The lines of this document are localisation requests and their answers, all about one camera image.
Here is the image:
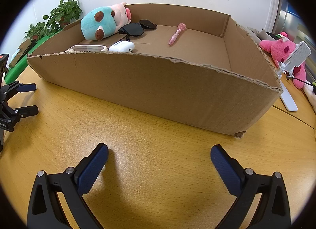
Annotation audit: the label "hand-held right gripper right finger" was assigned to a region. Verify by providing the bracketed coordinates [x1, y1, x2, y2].
[210, 144, 292, 229]

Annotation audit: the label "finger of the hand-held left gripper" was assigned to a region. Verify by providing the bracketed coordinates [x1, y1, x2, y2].
[0, 101, 40, 119]
[0, 81, 37, 101]

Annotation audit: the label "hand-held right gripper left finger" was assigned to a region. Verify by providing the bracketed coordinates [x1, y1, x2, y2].
[27, 143, 109, 229]

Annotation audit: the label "clear beige phone case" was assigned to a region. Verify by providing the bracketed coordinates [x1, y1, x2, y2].
[65, 45, 108, 53]

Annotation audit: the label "teal and pink plush toy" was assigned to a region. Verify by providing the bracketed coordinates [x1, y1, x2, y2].
[80, 2, 132, 41]

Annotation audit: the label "brown cardboard box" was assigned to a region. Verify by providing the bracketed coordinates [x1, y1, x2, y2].
[26, 3, 283, 139]

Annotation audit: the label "white earbuds case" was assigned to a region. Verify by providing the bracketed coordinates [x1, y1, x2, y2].
[108, 41, 135, 53]

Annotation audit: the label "black sunglasses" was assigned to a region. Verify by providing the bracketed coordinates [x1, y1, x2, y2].
[118, 19, 157, 42]

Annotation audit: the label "pink pen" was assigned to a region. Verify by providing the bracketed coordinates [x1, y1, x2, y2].
[168, 23, 187, 46]

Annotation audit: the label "green board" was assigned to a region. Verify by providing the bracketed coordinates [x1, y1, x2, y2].
[4, 30, 65, 81]

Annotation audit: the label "brown cardboard piece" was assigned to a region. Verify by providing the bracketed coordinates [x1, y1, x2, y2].
[8, 39, 33, 69]

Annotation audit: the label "small potted green plant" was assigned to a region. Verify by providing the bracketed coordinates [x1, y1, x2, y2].
[23, 22, 48, 41]

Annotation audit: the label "large potted green plant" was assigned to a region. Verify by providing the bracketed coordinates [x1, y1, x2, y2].
[42, 0, 83, 31]

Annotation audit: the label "white fluffy toy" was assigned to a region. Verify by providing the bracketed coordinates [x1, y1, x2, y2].
[304, 82, 316, 114]

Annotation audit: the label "white phone stand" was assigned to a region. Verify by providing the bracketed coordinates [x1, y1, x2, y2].
[275, 42, 312, 112]

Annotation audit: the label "grey cloth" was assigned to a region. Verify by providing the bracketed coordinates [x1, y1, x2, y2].
[245, 27, 279, 46]

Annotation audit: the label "black cable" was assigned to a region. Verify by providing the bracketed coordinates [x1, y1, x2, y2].
[286, 76, 316, 86]

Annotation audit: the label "metal door frame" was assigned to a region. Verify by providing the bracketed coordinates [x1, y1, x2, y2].
[265, 0, 312, 54]

